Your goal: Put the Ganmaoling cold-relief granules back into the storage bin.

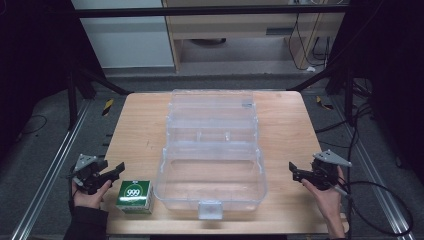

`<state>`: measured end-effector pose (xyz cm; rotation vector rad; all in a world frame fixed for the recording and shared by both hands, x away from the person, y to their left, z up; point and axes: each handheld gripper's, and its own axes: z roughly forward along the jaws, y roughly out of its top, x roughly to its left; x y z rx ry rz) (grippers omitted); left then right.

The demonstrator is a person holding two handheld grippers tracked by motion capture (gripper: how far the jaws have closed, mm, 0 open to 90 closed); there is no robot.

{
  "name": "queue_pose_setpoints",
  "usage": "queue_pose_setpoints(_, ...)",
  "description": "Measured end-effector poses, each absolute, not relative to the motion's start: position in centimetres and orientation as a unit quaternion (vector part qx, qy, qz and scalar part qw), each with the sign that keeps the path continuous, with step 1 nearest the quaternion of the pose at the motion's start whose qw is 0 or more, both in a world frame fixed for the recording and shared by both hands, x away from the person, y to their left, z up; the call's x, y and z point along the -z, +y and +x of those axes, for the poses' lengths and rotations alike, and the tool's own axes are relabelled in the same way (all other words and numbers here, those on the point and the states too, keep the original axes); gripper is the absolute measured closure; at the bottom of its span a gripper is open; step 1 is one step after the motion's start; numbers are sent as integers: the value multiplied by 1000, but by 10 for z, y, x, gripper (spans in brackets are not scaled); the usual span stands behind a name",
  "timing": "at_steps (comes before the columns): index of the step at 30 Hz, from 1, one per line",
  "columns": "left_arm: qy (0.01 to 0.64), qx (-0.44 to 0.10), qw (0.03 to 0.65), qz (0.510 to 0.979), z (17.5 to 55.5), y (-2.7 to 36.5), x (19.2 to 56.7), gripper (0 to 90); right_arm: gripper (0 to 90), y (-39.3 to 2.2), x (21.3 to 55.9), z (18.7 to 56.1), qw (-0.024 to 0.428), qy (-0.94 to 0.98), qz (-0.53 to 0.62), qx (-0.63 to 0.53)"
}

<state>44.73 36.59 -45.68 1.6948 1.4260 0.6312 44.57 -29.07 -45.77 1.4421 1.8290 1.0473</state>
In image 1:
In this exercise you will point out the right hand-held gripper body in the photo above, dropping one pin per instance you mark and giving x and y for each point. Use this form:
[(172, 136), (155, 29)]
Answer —
[(325, 171)]

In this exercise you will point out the person's left hand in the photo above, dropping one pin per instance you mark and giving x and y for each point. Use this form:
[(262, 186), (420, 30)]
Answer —
[(88, 196)]

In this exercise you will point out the black metal stand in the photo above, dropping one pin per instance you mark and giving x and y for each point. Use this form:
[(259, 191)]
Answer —
[(336, 83), (83, 80)]

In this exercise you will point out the black and yellow tape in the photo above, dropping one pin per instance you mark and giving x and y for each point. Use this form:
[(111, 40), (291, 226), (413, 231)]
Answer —
[(323, 104), (107, 106)]

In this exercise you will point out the person's right hand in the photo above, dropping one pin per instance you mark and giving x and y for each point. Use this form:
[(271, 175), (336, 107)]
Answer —
[(328, 196)]

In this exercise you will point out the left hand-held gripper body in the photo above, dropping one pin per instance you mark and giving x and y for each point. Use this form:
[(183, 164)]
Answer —
[(87, 170)]

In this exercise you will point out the aluminium rail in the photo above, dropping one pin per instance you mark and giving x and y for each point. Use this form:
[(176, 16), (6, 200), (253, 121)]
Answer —
[(373, 166), (50, 173)]

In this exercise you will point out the white cabinet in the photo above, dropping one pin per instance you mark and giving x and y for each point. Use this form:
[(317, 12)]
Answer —
[(125, 33)]

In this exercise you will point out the black crossbar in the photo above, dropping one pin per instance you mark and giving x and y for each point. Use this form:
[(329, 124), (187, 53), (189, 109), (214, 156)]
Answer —
[(210, 11)]

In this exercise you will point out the wooden desk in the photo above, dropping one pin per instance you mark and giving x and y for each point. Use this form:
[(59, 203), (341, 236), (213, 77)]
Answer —
[(250, 30)]

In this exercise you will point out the green and white medicine box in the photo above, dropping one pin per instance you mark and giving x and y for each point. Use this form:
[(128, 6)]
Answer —
[(135, 196)]

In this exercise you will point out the clear plastic storage box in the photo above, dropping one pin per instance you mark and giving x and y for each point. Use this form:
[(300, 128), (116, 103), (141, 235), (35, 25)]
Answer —
[(213, 153)]

